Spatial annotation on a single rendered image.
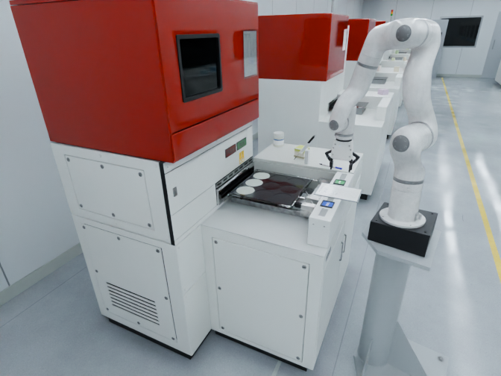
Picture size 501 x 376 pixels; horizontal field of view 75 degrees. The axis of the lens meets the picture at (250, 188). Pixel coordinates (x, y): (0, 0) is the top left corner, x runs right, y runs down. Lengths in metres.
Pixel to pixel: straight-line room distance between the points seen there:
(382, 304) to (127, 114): 1.45
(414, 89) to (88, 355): 2.17
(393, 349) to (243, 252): 0.99
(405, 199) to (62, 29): 1.53
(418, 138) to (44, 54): 1.54
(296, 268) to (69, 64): 1.28
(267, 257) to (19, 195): 1.85
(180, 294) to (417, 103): 1.35
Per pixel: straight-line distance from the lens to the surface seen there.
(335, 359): 2.14
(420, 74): 1.42
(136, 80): 1.32
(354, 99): 1.53
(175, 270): 1.63
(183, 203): 1.49
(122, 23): 1.32
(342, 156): 1.66
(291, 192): 1.76
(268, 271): 1.61
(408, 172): 1.47
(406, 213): 1.54
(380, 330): 1.93
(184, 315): 1.82
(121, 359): 2.24
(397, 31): 1.38
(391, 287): 1.74
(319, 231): 1.45
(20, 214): 2.80
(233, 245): 1.61
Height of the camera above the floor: 1.69
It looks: 26 degrees down
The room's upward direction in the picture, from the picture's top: 1 degrees counter-clockwise
